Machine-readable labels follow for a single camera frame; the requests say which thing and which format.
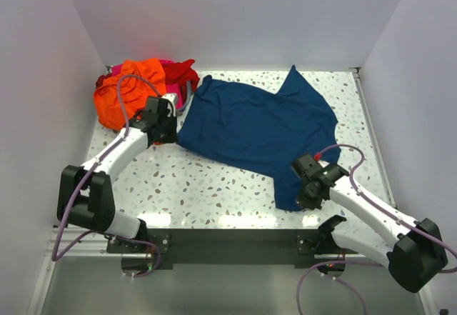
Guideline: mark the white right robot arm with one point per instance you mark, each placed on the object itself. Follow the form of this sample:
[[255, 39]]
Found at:
[[411, 250]]

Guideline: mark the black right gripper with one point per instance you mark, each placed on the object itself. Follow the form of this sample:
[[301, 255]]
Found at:
[[305, 198]]

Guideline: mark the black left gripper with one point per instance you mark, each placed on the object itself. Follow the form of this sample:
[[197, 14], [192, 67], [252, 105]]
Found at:
[[168, 133]]

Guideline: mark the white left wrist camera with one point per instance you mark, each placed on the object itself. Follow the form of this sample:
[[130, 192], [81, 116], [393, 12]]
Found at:
[[171, 103]]

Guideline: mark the blue t-shirt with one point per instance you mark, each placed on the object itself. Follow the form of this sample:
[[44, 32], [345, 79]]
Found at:
[[255, 130]]

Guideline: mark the grey laundry basket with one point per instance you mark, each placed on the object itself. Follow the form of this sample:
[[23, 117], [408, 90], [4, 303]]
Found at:
[[186, 94]]

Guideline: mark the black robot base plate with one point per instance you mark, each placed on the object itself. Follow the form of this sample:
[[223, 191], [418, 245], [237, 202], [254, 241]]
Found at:
[[299, 248]]

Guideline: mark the red t-shirt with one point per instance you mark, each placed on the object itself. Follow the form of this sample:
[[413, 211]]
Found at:
[[182, 72]]

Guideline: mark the orange t-shirt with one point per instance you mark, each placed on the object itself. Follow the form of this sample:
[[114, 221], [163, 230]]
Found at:
[[139, 80]]

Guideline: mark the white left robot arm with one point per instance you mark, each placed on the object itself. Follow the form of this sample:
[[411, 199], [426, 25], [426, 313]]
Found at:
[[86, 196]]

